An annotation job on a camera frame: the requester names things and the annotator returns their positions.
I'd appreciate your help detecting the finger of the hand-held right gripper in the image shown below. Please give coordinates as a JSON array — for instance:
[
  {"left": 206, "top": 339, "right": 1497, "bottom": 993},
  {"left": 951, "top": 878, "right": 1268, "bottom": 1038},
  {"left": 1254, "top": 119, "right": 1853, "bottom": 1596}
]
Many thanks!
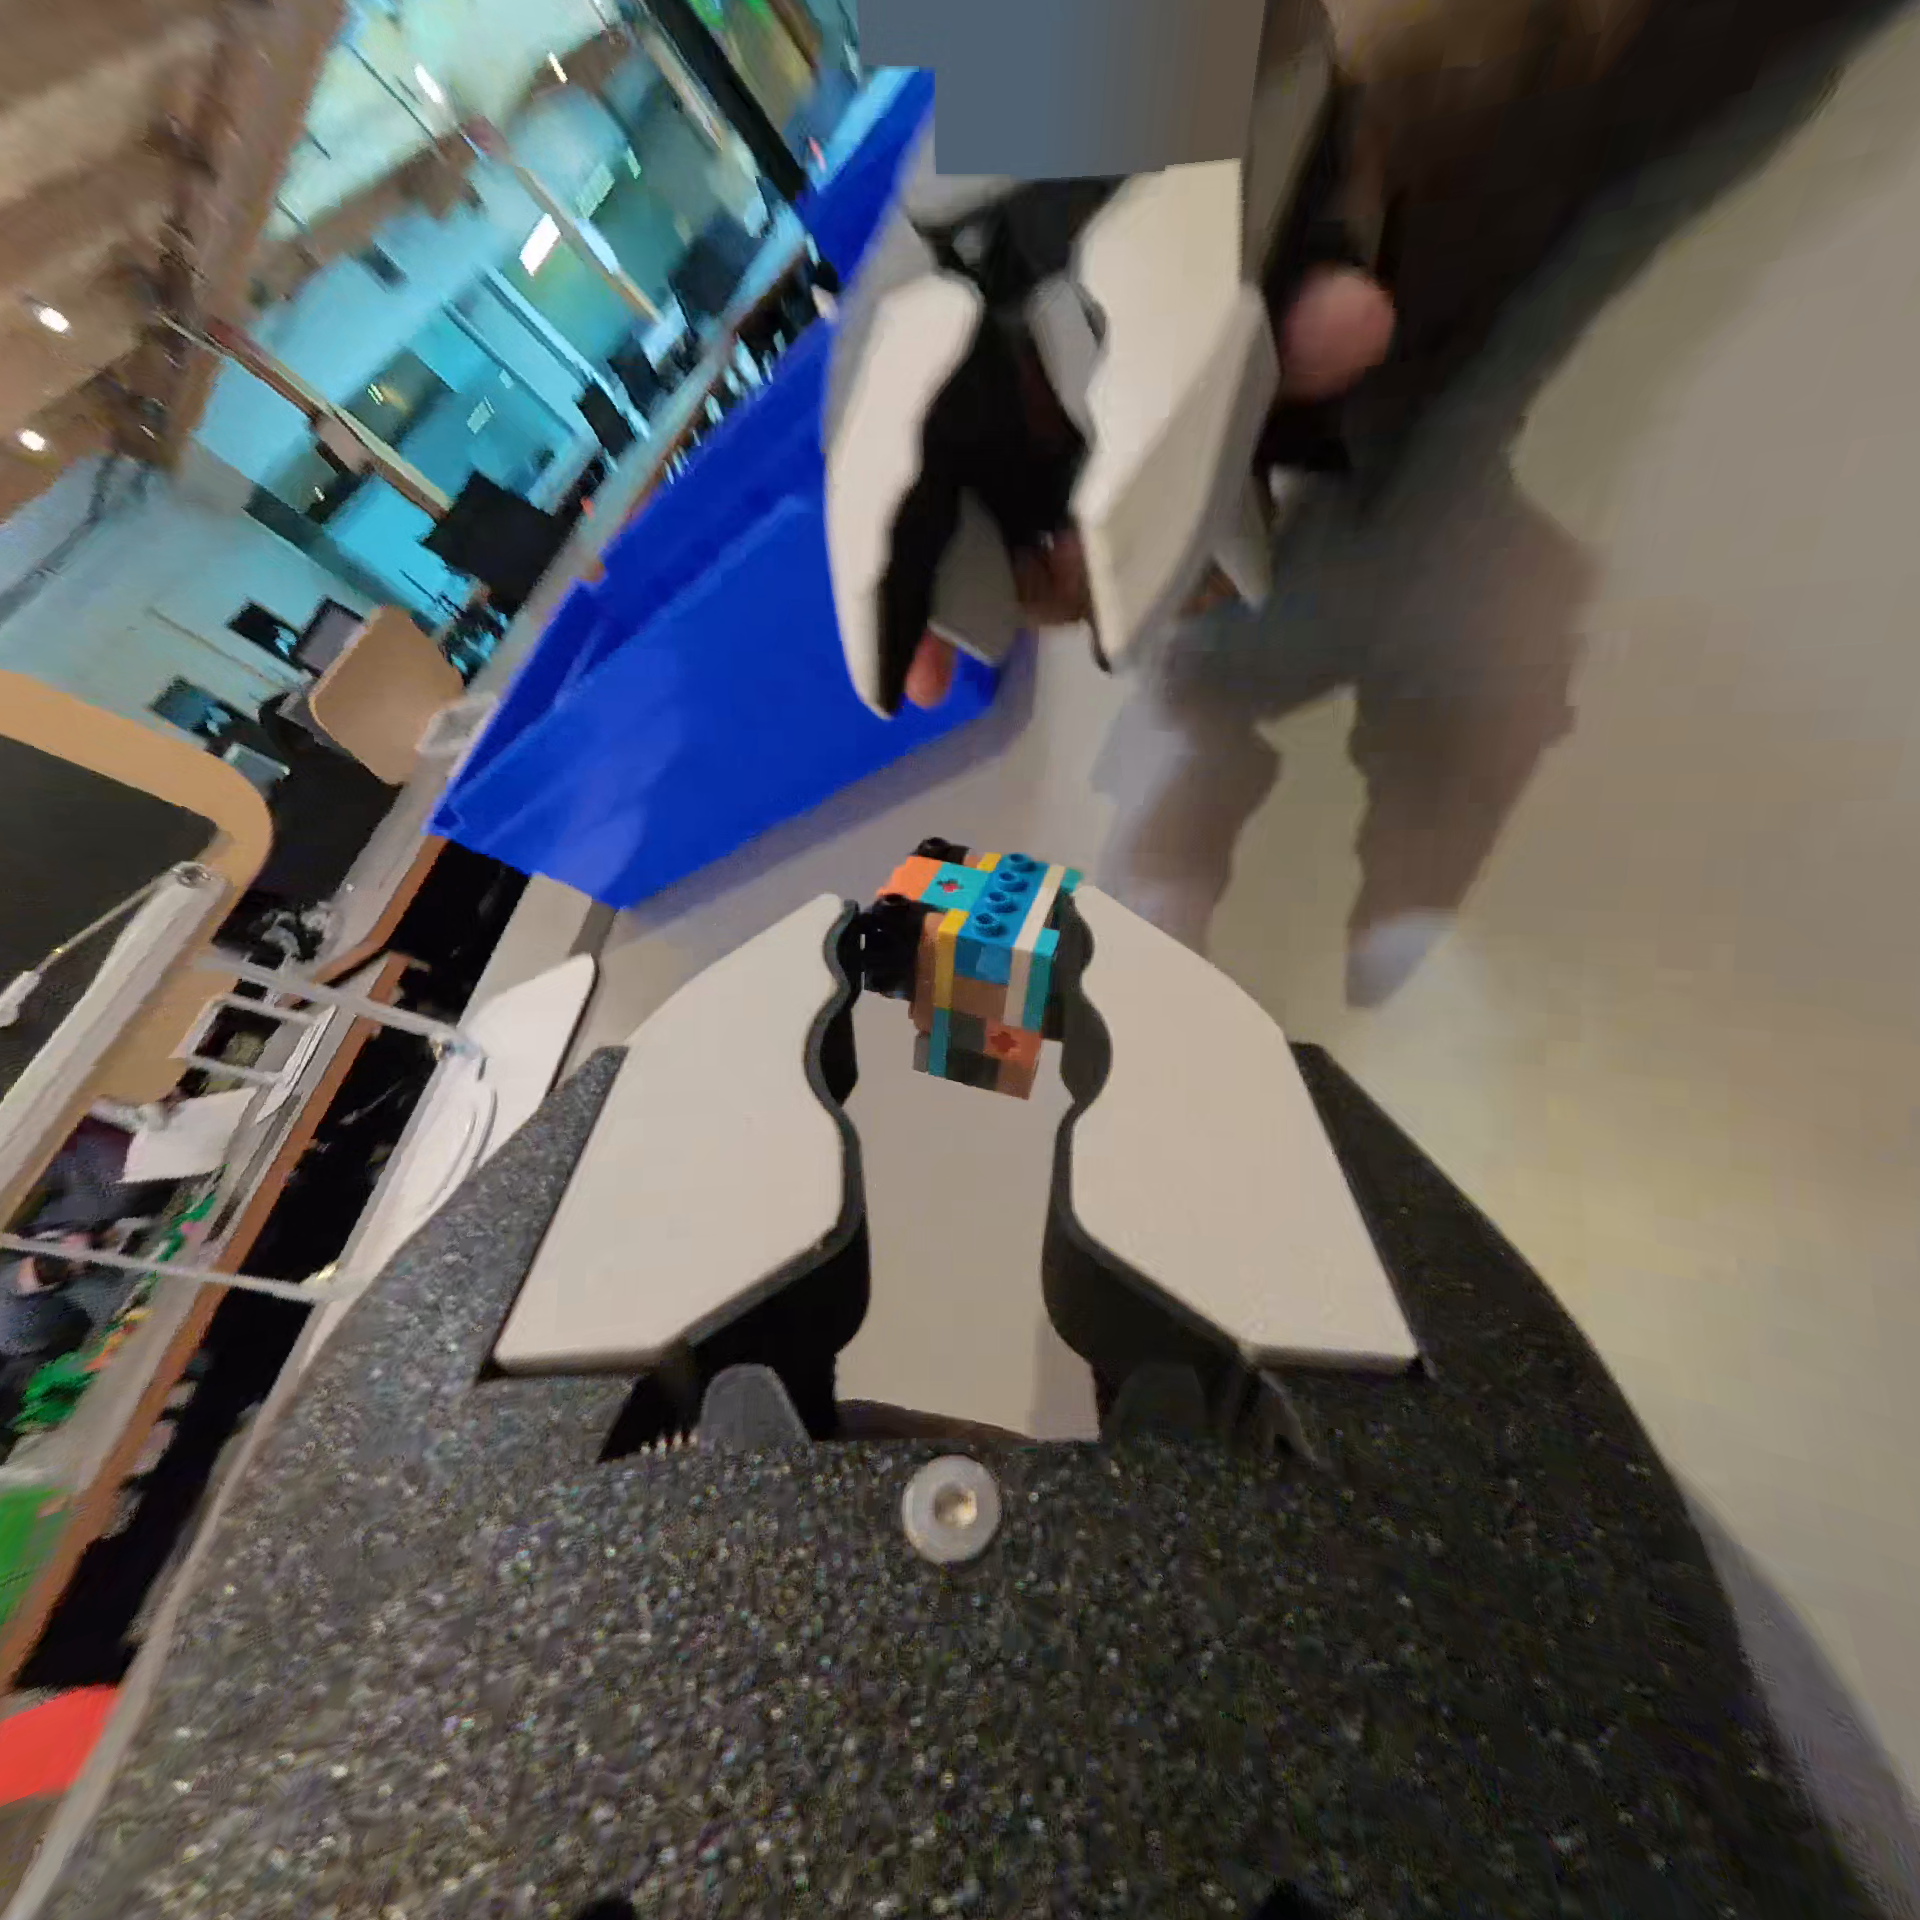
[
  {"left": 1030, "top": 161, "right": 1288, "bottom": 671},
  {"left": 822, "top": 273, "right": 988, "bottom": 721}
]

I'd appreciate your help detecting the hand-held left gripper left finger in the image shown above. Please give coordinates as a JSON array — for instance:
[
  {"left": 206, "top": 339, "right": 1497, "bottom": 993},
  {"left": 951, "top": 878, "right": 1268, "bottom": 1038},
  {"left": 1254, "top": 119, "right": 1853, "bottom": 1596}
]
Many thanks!
[{"left": 491, "top": 894, "right": 873, "bottom": 1377}]

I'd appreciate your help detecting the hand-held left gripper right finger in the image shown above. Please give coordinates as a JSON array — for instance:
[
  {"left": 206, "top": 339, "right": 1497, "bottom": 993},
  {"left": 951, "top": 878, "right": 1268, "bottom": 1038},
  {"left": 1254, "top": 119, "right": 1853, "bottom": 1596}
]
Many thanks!
[{"left": 1046, "top": 884, "right": 1423, "bottom": 1374}]

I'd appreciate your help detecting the multicolour toy brick model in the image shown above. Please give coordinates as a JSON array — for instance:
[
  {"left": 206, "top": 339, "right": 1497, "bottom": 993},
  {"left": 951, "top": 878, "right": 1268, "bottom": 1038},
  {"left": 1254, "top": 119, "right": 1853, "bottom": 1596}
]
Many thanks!
[{"left": 862, "top": 838, "right": 1086, "bottom": 1101}]

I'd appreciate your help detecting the large blue plastic bin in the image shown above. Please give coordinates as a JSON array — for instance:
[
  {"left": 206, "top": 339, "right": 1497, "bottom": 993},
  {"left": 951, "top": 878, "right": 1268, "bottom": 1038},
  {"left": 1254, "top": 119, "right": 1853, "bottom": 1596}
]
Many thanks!
[{"left": 428, "top": 67, "right": 1011, "bottom": 910}]

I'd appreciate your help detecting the person's right forearm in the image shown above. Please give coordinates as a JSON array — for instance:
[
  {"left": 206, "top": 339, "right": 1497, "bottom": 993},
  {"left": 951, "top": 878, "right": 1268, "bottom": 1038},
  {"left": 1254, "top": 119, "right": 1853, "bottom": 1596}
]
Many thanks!
[{"left": 1265, "top": 0, "right": 1892, "bottom": 512}]

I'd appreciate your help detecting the person's right hand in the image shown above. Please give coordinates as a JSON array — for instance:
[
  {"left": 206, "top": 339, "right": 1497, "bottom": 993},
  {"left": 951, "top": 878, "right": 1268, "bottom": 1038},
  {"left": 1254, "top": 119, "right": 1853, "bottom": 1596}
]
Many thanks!
[{"left": 902, "top": 273, "right": 1400, "bottom": 710}]

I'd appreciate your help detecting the beige chair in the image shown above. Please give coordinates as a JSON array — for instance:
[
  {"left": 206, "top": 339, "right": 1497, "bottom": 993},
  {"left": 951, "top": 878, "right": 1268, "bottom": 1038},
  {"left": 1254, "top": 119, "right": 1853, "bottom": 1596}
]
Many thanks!
[{"left": 305, "top": 604, "right": 465, "bottom": 781}]

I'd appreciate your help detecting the wood-framed black screen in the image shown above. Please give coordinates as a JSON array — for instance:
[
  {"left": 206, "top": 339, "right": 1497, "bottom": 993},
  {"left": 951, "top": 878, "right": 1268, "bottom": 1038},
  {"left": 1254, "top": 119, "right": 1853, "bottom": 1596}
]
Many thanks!
[{"left": 0, "top": 667, "right": 279, "bottom": 1201}]

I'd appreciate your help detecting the red object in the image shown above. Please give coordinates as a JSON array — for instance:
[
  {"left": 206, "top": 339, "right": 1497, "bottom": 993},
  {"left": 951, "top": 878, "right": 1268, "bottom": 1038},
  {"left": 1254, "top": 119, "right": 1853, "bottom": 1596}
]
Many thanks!
[{"left": 0, "top": 1687, "right": 120, "bottom": 1801}]

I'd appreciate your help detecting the white lamp base plate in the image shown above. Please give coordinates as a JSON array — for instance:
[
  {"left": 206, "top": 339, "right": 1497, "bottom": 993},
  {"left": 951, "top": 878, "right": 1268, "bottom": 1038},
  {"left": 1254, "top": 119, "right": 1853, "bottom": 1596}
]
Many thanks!
[{"left": 0, "top": 861, "right": 600, "bottom": 1308}]

